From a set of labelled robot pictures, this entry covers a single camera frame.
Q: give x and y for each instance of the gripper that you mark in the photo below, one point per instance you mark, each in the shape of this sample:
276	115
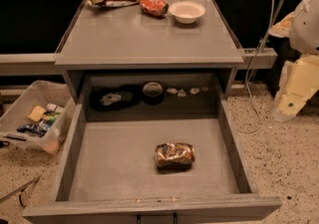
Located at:
306	25

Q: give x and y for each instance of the crushed orange soda can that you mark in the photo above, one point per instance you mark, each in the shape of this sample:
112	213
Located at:
174	154

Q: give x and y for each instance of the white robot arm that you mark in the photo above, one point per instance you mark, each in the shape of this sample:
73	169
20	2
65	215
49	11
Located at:
303	30

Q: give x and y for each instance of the red soda can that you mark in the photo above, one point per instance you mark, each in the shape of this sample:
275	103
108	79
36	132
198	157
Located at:
156	8

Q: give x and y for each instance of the grey counter cabinet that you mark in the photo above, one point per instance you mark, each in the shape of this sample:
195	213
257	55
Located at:
128	39

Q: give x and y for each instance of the open grey drawer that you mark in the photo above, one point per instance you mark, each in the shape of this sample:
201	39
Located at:
108	173

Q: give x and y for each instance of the small white can in bin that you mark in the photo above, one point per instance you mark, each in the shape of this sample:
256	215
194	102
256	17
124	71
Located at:
54	108

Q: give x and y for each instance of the white bowl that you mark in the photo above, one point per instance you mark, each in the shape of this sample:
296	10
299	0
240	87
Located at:
186	12

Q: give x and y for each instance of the clear plastic bin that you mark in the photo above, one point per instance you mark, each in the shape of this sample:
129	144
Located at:
40	93

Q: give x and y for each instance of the yellow sponge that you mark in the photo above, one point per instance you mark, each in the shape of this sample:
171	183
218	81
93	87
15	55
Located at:
36	113

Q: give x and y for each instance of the blue snack wrapper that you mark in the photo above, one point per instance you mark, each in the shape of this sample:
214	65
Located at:
39	128

